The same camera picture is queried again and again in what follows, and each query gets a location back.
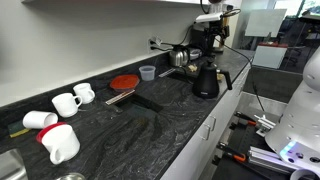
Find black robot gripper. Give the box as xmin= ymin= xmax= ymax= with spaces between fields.
xmin=204 ymin=20 xmax=230 ymax=42

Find brown paper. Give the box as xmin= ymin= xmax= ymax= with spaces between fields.
xmin=188 ymin=64 xmax=198 ymax=72
xmin=217 ymin=73 xmax=224 ymax=81

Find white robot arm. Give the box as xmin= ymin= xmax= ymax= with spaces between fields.
xmin=217 ymin=48 xmax=320 ymax=180

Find black coffee maker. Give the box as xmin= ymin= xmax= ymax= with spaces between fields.
xmin=190 ymin=23 xmax=213 ymax=57

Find stainless steel kettle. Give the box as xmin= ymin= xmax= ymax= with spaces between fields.
xmin=169 ymin=45 xmax=189 ymax=67

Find whiteboard on stand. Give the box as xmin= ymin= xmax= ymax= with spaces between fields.
xmin=245 ymin=9 xmax=286 ymax=37

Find black gooseneck kettle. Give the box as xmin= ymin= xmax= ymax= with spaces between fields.
xmin=192 ymin=60 xmax=233 ymax=99

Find clear plastic cup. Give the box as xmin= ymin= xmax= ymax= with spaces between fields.
xmin=139 ymin=65 xmax=156 ymax=81

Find upper orange black clamp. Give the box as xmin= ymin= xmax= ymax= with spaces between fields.
xmin=229 ymin=111 xmax=257 ymax=130

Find orange black clamp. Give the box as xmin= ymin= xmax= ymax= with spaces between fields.
xmin=216 ymin=142 xmax=246 ymax=162
xmin=229 ymin=111 xmax=257 ymax=130

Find white mug near lid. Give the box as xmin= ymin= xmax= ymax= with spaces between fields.
xmin=73 ymin=83 xmax=95 ymax=104

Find large white front mug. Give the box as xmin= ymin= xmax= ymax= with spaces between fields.
xmin=42 ymin=124 xmax=80 ymax=165

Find white mug lying sideways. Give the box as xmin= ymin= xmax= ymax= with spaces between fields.
xmin=23 ymin=111 xmax=58 ymax=129

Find round steel bowl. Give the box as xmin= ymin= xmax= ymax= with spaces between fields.
xmin=55 ymin=172 xmax=86 ymax=180

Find green yellow sponge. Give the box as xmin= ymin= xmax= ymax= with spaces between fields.
xmin=8 ymin=121 xmax=29 ymax=138

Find steel sink basin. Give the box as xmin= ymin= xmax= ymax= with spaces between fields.
xmin=0 ymin=149 xmax=28 ymax=180

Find black power cable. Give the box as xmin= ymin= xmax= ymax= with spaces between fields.
xmin=214 ymin=37 xmax=266 ymax=112

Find wall power outlet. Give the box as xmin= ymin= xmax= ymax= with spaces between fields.
xmin=148 ymin=36 xmax=162 ymax=51

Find aluminium extrusion rail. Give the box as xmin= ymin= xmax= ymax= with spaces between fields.
xmin=248 ymin=146 xmax=296 ymax=174

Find white mug with handle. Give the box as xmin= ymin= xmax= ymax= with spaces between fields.
xmin=52 ymin=93 xmax=83 ymax=118

